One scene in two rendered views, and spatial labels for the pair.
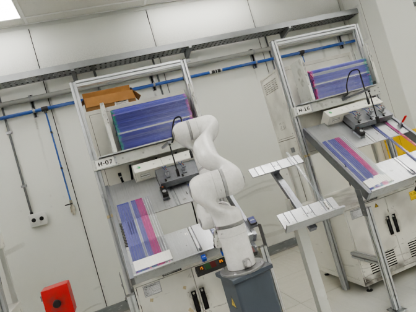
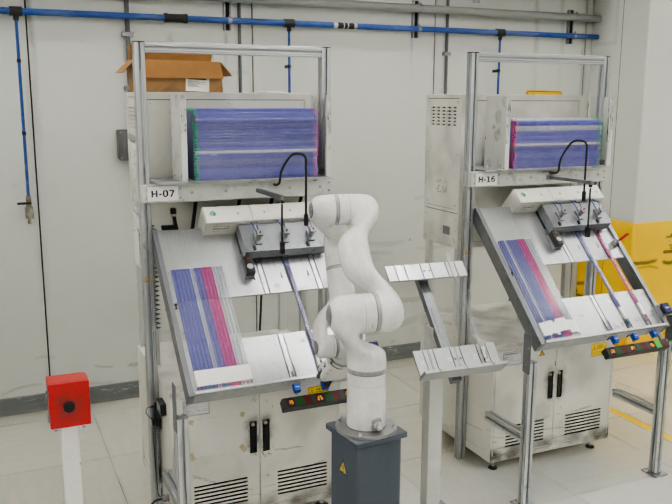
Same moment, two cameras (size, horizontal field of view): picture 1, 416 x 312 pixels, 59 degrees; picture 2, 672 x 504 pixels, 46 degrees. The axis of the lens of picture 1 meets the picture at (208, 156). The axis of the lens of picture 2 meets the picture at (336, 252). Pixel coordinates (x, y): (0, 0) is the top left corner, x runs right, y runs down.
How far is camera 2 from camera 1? 1.00 m
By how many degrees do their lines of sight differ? 15
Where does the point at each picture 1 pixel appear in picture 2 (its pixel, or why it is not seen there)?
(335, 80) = (548, 145)
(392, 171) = (581, 316)
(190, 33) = not seen: outside the picture
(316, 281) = (432, 448)
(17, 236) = not seen: outside the picture
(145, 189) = (217, 251)
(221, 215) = (363, 358)
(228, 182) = (384, 319)
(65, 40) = not seen: outside the picture
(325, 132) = (507, 224)
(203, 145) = (357, 248)
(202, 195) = (347, 328)
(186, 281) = (247, 406)
